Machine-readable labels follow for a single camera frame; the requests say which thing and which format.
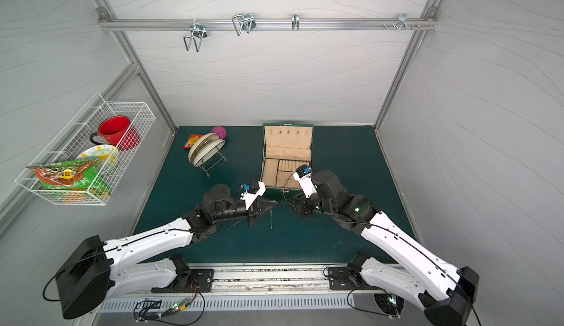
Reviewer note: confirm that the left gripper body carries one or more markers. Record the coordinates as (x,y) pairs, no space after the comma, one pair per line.
(253,211)

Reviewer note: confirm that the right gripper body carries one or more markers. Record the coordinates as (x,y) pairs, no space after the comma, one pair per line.
(303,203)

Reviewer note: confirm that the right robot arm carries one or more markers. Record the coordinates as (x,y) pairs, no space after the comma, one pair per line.
(444,292)

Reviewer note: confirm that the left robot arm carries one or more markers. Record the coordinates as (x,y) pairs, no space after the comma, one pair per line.
(98,270)

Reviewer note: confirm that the green table mat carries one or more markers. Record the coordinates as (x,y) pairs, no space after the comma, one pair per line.
(351,152)

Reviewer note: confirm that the cream plate front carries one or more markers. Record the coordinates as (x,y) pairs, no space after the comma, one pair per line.
(207,149)

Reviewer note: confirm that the pink ball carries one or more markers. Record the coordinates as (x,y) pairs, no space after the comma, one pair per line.
(220,131)

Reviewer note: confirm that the red snack packet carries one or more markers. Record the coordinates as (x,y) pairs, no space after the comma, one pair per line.
(192,141)

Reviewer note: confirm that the red mug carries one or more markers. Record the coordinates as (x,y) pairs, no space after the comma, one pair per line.
(118,131)

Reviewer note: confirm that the patterned plate in basket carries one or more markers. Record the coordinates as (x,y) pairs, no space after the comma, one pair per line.
(105,158)

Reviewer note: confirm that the green snack bag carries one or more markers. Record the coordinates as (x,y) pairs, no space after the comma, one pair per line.
(70,175)

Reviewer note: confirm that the metal double hook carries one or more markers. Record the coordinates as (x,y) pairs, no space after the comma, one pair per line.
(195,37)

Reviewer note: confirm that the metal loop hook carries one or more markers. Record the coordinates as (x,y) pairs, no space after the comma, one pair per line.
(244,22)

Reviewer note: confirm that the small metal hook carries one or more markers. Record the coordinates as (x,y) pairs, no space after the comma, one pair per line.
(295,19)

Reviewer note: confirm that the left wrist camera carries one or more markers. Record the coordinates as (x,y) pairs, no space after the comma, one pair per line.
(251,192)

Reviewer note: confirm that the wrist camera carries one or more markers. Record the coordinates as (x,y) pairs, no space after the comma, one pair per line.
(251,192)
(303,175)

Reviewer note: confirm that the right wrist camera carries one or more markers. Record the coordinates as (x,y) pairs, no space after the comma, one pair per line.
(303,175)

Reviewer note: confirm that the wire plate rack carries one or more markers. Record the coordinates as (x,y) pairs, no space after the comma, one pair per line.
(213,162)

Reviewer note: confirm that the right black mount plate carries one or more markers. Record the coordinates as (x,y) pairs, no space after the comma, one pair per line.
(349,277)

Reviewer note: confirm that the black mount plate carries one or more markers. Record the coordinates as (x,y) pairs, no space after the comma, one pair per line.
(349,277)
(187,279)

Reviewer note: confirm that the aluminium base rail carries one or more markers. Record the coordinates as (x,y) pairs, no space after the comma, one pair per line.
(302,279)

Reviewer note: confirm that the left black mount plate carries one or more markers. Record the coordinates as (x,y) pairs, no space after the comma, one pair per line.
(187,279)

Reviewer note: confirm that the white wire basket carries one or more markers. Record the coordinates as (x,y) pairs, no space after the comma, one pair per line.
(75,138)

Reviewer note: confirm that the aluminium top rail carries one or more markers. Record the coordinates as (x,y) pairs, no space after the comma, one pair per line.
(262,25)

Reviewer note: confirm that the metal bracket hook right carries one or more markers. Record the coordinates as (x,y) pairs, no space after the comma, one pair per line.
(402,24)

